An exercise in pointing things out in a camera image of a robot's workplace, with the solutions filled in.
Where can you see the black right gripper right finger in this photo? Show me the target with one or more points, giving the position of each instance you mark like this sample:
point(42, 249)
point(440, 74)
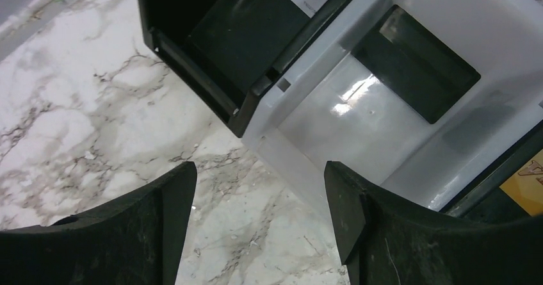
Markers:
point(383, 238)

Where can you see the black card in middle tray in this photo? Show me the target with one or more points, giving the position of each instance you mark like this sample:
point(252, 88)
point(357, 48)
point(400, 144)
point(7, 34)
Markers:
point(416, 65)

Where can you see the white middle card tray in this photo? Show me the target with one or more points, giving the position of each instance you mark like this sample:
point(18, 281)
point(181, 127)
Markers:
point(329, 107)

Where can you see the black right card tray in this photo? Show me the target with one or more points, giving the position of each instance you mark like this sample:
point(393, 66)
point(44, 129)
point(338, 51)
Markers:
point(483, 200)

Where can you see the black left card tray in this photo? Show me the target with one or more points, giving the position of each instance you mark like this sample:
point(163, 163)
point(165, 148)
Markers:
point(231, 52)

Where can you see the black card tray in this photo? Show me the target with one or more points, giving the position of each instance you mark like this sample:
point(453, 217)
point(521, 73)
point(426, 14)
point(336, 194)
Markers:
point(483, 200)
point(231, 52)

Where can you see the gold card in right tray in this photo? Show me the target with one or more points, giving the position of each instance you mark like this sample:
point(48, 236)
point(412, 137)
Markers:
point(524, 187)

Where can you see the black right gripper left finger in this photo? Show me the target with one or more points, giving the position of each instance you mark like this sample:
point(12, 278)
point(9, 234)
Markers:
point(136, 238)

